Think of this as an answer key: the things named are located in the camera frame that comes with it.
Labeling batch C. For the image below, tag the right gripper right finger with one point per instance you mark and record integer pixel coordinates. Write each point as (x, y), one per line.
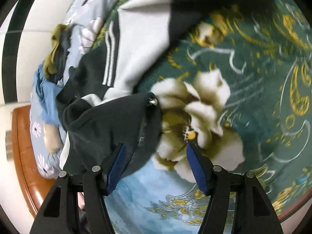
(253, 212)

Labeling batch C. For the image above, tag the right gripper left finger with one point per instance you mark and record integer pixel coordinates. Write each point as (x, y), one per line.
(59, 211)

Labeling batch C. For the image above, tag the black and white hoodie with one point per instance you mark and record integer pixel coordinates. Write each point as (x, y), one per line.
(97, 106)

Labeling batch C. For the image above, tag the orange wooden headboard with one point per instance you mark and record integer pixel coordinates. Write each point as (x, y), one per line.
(33, 186)

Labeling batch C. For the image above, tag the beige plush garment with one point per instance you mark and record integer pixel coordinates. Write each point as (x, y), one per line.
(52, 139)

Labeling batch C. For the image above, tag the blue garment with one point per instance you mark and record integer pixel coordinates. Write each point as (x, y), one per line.
(45, 94)

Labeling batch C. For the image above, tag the teal floral bed blanket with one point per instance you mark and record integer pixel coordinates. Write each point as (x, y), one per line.
(266, 60)

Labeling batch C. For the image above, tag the olive green garment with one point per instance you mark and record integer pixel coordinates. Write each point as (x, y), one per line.
(49, 68)

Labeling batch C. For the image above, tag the grey-blue floral quilt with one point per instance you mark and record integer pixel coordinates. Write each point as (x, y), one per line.
(84, 19)

